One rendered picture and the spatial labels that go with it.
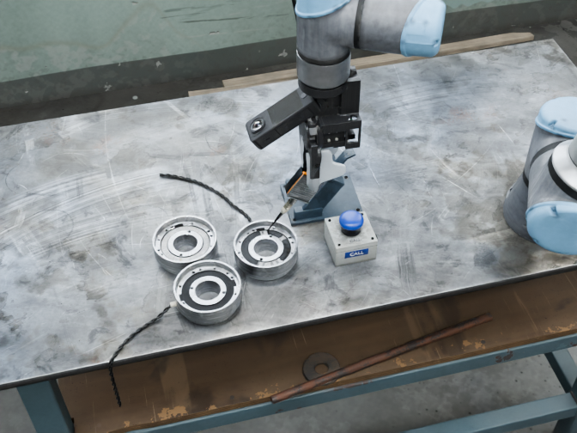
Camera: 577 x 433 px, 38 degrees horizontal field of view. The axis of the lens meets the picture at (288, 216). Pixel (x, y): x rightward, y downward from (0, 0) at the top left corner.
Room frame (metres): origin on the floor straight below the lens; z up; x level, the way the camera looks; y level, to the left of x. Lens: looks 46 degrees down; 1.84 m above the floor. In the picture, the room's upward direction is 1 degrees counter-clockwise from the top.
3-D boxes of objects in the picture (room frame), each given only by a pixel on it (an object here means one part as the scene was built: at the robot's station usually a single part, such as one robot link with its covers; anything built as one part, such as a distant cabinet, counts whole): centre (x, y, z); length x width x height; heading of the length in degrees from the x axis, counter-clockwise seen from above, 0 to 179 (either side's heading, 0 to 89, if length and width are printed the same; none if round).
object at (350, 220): (0.92, -0.10, 0.85); 0.04 x 0.04 x 0.05
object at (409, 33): (0.95, -0.15, 1.23); 0.11 x 0.11 x 0.08; 76
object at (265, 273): (0.90, 0.04, 0.82); 0.10 x 0.10 x 0.04
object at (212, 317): (0.82, 0.13, 0.82); 0.10 x 0.10 x 0.04
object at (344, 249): (0.93, -0.11, 0.82); 0.08 x 0.07 x 0.05; 103
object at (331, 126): (0.96, -0.06, 1.07); 0.09 x 0.08 x 0.12; 101
